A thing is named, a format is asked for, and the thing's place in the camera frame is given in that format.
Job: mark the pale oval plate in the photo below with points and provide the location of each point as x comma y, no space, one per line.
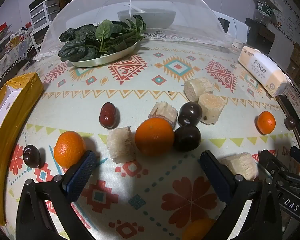
102,60

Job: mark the small black stand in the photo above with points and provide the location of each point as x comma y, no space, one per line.
30,63

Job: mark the stack of cardboard boxes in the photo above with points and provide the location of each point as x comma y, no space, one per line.
298,60

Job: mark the white plastic drawer unit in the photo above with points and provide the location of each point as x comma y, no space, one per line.
40,15

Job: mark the black flat device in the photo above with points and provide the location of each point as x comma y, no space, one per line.
293,105

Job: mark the clear water bottle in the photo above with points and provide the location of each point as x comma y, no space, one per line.
265,10

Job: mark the dark round plum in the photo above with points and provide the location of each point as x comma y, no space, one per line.
31,156
190,113
290,122
187,138

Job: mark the red jujube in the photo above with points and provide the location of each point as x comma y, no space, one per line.
108,115

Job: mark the tissue pack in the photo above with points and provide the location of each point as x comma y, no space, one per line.
260,67

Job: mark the white mesh food cover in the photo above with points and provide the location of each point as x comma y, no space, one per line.
72,12

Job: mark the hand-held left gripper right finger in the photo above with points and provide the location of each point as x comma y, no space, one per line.
211,171

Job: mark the side table cloth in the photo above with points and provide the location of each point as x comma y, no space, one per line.
7,57

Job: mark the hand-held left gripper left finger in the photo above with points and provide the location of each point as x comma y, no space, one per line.
83,172

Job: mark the grey bowl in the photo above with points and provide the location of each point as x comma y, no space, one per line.
152,20

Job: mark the wall chart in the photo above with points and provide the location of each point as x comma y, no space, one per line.
290,12

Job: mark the peeled sugarcane piece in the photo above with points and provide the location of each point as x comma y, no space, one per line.
211,108
122,145
198,88
163,113
242,165

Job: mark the black water dispenser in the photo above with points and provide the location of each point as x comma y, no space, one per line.
261,35

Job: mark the small orange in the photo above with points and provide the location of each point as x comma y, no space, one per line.
266,122

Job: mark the spinach leaves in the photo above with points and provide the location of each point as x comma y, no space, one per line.
90,37

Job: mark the yellow-rimmed white tray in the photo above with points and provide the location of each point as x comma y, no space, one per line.
20,100

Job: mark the white storage box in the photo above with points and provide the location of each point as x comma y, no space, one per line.
236,27

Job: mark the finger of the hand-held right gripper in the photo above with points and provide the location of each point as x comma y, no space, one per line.
298,155
271,161

